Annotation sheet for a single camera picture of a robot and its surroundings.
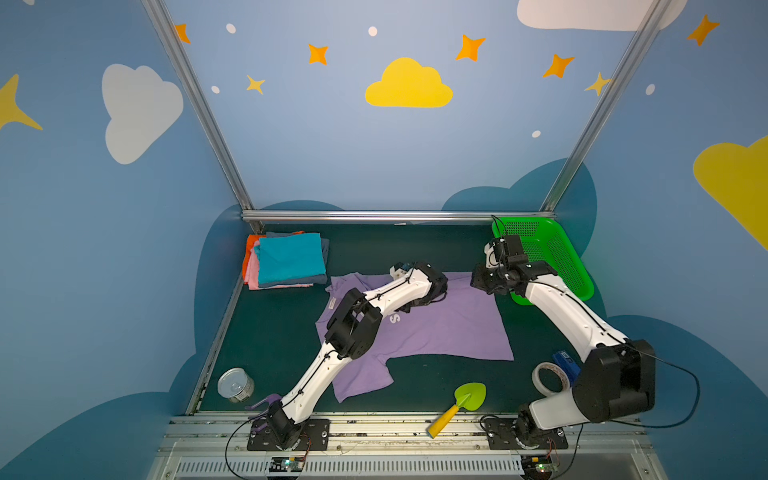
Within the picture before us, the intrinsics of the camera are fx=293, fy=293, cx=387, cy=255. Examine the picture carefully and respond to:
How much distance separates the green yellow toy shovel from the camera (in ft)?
2.51

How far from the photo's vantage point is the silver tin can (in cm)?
77

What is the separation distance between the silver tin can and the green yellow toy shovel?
496 mm
